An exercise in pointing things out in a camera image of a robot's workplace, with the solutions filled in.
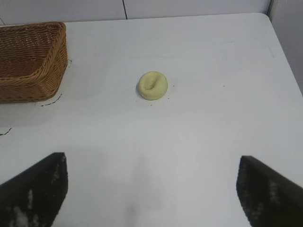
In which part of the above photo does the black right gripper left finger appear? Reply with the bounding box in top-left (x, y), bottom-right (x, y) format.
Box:
top-left (0, 152), bottom-right (69, 227)

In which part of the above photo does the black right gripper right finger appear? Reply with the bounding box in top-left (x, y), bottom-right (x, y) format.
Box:
top-left (236, 155), bottom-right (303, 227)

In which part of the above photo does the pale yellow egg yolk pastry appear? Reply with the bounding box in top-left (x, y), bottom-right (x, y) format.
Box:
top-left (136, 71), bottom-right (169, 101)

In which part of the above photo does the brown woven wicker basket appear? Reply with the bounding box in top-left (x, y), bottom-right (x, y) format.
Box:
top-left (0, 21), bottom-right (69, 104)

